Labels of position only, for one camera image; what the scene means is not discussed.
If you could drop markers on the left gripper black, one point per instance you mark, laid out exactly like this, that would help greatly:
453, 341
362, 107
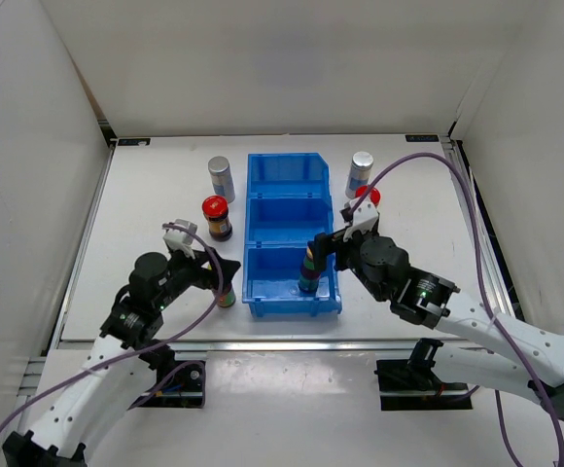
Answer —
204, 276

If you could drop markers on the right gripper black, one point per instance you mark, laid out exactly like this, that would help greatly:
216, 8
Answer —
324, 244

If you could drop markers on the yellow-cap sauce bottle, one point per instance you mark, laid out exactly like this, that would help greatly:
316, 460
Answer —
227, 298
309, 274

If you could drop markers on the red-lid sauce jar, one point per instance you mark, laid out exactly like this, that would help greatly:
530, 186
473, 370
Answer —
374, 196
215, 210

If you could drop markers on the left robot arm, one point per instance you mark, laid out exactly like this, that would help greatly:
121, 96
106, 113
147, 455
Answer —
123, 363

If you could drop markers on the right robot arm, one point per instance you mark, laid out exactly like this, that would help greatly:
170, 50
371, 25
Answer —
517, 357

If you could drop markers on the blue bin near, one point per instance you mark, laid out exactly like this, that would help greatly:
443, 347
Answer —
271, 283

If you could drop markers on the blue bin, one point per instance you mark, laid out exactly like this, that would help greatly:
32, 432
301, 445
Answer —
289, 175
271, 283
281, 221

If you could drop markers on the blue bin middle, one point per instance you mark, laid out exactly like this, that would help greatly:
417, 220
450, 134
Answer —
281, 221

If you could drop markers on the right silver-capped spice shaker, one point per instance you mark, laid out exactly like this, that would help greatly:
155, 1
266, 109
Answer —
359, 172

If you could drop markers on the silver-capped spice shaker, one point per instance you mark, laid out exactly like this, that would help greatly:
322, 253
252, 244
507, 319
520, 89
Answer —
221, 178
359, 172

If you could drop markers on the blue bin far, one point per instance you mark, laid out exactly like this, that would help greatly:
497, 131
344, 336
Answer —
289, 175

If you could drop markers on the left silver-capped spice shaker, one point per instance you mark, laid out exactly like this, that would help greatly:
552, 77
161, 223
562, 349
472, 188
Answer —
221, 178

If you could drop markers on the right black corner label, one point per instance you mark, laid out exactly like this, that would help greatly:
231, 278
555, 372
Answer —
421, 138

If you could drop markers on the black corner label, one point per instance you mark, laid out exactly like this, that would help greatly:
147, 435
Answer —
134, 142
421, 138

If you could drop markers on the left black corner label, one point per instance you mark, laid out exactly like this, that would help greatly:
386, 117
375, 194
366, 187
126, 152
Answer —
134, 142

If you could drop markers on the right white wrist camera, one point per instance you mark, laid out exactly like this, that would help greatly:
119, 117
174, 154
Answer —
359, 216

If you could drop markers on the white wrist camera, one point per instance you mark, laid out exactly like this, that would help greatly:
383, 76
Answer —
178, 237
359, 216

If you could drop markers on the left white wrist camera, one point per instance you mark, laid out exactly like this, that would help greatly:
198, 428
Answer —
178, 237

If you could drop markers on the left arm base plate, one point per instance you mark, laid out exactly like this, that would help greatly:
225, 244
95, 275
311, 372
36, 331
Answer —
180, 385

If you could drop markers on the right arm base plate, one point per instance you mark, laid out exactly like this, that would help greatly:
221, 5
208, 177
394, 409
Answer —
403, 390

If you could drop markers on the right side aluminium rail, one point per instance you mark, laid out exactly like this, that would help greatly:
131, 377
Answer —
458, 170

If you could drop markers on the aluminium table edge rail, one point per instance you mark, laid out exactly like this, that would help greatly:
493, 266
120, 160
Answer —
182, 345

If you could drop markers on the left side aluminium rail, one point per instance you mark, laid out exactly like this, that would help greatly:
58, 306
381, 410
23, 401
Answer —
34, 368

